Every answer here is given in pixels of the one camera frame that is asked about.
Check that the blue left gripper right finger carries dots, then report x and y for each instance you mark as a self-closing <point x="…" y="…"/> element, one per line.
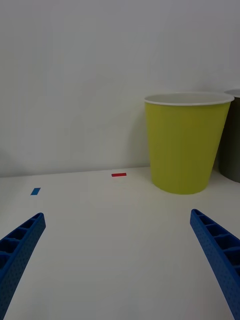
<point x="222" y="260"/>

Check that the grey plastic waste bin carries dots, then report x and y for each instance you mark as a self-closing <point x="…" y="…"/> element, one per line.
<point x="232" y="150"/>

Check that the yellow-green plastic waste bin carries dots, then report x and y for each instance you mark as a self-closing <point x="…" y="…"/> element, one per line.
<point x="182" y="150"/>

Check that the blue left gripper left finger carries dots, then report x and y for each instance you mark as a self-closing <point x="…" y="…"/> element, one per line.
<point x="17" y="257"/>

